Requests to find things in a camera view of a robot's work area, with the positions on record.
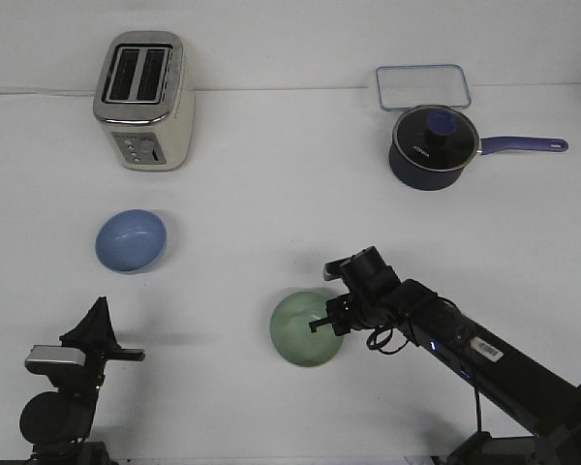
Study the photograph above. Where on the glass pot lid blue knob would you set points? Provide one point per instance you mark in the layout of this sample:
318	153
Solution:
435	138

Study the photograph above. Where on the green bowl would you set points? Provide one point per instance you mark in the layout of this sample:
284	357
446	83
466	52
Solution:
291	335

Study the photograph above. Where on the silver two-slot toaster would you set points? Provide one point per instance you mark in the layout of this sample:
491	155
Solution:
145	101

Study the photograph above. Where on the blue bowl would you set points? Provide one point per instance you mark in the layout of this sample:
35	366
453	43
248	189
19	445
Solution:
131	241

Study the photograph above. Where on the dark blue saucepan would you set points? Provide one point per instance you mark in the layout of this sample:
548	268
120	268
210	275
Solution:
423	172

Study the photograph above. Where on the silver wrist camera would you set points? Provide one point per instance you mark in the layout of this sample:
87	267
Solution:
44	359
340	269

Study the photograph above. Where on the clear container lid blue rim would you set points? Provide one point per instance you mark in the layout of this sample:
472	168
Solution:
405	87

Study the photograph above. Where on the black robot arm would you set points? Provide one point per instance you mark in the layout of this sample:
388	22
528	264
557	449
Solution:
58	423
543	403

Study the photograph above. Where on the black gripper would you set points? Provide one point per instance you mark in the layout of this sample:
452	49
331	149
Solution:
364	306
95	335

